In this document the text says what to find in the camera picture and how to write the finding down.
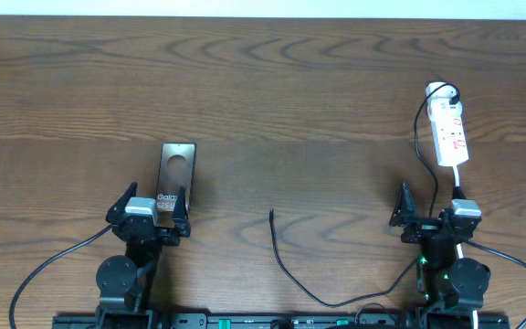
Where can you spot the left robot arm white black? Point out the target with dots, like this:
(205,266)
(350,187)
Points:
(125,281)

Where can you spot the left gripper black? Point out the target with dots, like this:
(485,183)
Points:
(180,231)

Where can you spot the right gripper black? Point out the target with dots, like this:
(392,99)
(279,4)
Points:
(405,211)

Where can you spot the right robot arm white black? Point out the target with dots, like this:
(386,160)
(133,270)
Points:
(453,285)

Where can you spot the black base rail with green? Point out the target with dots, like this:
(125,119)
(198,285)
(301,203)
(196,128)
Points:
(274,321)

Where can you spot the white power strip red switches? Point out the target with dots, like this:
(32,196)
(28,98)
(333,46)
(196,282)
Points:
(444,111)

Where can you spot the Galaxy smartphone with reflective screen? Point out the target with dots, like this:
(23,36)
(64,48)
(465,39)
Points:
(177,169)

